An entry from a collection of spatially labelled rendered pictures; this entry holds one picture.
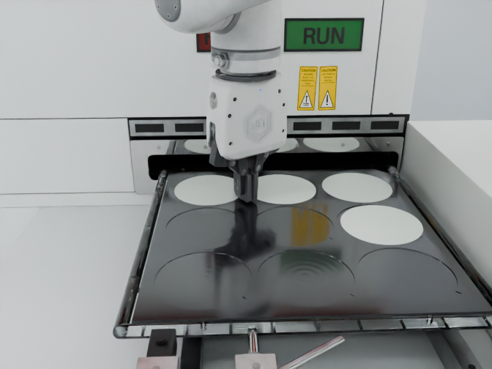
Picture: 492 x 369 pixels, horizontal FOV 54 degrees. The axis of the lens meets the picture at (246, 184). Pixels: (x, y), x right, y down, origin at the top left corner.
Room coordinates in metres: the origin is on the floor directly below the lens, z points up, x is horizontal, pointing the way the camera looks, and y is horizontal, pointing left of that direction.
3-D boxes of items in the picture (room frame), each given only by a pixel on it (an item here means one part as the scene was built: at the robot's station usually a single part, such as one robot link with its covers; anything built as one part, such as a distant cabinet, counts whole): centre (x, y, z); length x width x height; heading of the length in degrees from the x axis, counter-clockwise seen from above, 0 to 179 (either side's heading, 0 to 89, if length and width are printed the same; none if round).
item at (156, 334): (0.32, 0.07, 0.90); 0.04 x 0.02 x 0.03; 2
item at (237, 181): (0.59, 0.01, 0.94); 0.03 x 0.03 x 0.07; 35
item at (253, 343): (0.33, -0.01, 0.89); 0.05 x 0.01 x 0.01; 2
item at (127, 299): (0.52, 0.12, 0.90); 0.37 x 0.01 x 0.01; 2
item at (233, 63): (0.60, 0.00, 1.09); 0.09 x 0.08 x 0.03; 125
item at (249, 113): (0.60, 0.00, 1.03); 0.10 x 0.07 x 0.11; 125
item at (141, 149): (0.74, -0.04, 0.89); 0.44 x 0.02 x 0.10; 92
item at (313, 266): (0.53, -0.06, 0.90); 0.34 x 0.34 x 0.01; 2
